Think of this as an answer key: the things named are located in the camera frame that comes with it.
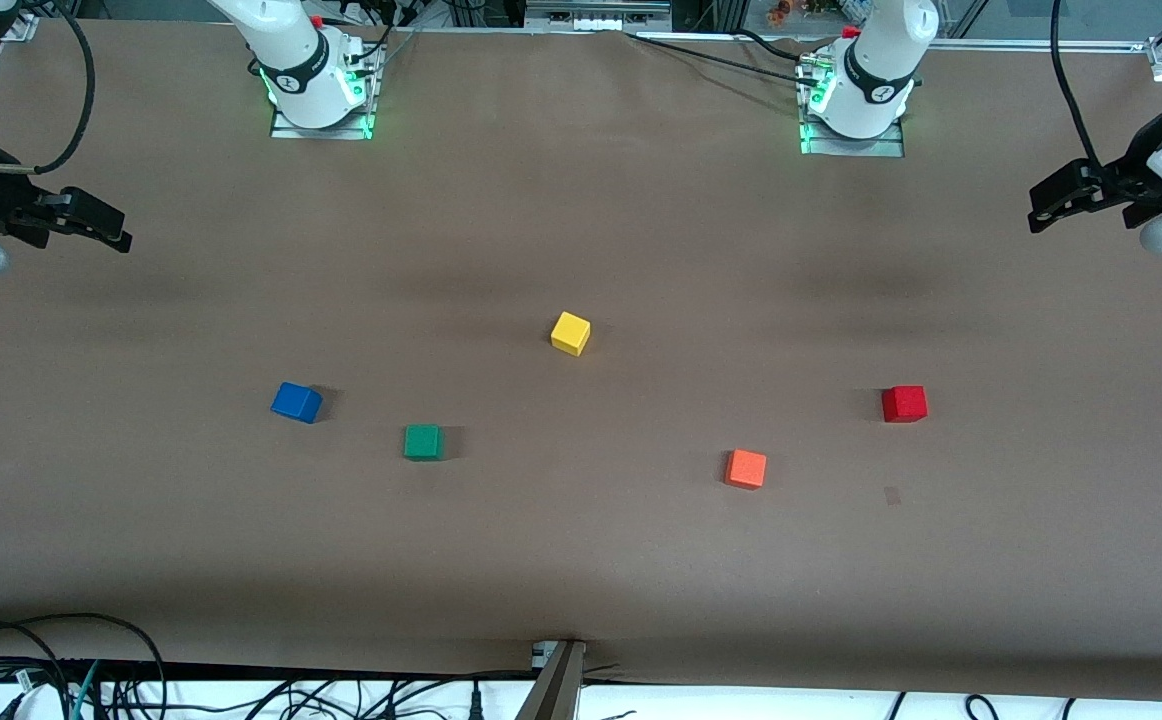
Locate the red wooden block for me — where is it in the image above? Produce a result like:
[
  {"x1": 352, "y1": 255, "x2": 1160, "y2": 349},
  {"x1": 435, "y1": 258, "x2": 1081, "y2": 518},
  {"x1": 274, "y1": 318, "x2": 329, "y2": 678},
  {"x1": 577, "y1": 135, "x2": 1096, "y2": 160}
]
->
[{"x1": 881, "y1": 385, "x2": 928, "y2": 423}]

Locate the blue wooden block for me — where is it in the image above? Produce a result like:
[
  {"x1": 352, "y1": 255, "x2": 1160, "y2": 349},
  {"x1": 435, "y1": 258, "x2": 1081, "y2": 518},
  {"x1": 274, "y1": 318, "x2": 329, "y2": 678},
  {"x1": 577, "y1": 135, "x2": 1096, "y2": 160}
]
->
[{"x1": 271, "y1": 382, "x2": 323, "y2": 424}]

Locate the orange wooden block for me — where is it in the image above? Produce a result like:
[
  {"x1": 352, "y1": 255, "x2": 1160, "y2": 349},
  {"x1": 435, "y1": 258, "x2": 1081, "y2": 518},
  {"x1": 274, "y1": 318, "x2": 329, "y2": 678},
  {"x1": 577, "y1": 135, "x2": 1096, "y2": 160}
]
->
[{"x1": 724, "y1": 449, "x2": 768, "y2": 490}]

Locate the yellow wooden block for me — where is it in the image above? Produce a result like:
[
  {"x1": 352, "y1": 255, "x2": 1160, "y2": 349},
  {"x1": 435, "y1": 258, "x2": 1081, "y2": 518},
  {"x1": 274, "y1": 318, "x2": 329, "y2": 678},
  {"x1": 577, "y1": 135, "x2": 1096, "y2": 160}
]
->
[{"x1": 551, "y1": 311, "x2": 591, "y2": 356}]

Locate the brown table cover sheet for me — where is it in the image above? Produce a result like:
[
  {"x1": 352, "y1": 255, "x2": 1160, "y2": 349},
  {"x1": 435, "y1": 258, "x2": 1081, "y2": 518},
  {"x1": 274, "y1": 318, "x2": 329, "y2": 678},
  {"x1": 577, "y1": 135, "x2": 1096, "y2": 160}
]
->
[{"x1": 0, "y1": 20, "x2": 1162, "y2": 701}]

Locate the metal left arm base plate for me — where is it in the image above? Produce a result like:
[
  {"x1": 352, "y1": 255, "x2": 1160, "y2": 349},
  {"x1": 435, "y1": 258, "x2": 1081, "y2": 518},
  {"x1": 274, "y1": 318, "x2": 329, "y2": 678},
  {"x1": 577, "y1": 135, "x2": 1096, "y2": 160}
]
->
[{"x1": 799, "y1": 50, "x2": 907, "y2": 158}]

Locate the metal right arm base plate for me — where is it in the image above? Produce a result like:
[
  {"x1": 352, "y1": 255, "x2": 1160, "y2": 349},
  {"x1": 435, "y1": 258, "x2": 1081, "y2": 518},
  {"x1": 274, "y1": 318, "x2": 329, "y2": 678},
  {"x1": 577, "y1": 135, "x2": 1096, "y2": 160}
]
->
[{"x1": 271, "y1": 45, "x2": 382, "y2": 141}]

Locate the short black table cable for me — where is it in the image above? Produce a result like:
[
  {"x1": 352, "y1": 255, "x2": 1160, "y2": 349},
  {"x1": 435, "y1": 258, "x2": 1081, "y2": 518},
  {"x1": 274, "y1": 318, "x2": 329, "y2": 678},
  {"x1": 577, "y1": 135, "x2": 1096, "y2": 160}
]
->
[{"x1": 736, "y1": 28, "x2": 822, "y2": 61}]

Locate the black base cable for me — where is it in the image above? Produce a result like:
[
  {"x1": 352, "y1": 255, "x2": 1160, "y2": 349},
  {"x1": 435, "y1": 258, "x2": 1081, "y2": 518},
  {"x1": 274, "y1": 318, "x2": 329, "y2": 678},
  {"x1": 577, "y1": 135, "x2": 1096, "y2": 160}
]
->
[{"x1": 346, "y1": 0, "x2": 422, "y2": 63}]

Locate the long black table cable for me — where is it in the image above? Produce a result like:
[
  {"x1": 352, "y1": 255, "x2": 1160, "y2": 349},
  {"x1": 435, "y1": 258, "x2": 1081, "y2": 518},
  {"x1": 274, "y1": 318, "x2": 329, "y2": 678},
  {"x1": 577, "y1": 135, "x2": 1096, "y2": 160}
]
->
[{"x1": 626, "y1": 33, "x2": 822, "y2": 83}]

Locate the looped black cable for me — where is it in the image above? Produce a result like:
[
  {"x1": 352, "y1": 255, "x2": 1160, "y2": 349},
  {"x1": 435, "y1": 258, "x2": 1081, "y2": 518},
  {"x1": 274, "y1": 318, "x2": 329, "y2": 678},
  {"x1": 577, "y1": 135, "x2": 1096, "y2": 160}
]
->
[{"x1": 0, "y1": 613, "x2": 167, "y2": 720}]

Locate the teal cable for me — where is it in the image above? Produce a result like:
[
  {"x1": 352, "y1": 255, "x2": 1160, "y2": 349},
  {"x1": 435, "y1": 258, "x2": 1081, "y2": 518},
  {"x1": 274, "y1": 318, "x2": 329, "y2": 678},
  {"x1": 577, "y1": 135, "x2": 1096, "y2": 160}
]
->
[{"x1": 69, "y1": 660, "x2": 102, "y2": 720}]

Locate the silver metal rail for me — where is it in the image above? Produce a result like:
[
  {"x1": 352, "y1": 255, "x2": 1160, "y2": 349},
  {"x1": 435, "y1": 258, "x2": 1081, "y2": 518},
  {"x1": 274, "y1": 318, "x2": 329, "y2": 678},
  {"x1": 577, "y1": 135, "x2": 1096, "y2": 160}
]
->
[{"x1": 526, "y1": 0, "x2": 672, "y2": 31}]

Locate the grey metal camera post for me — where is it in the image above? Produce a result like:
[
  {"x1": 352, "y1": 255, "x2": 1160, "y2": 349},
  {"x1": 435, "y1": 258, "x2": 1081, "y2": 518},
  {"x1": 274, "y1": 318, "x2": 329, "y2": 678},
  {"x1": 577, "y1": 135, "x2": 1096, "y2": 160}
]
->
[{"x1": 516, "y1": 640, "x2": 587, "y2": 720}]

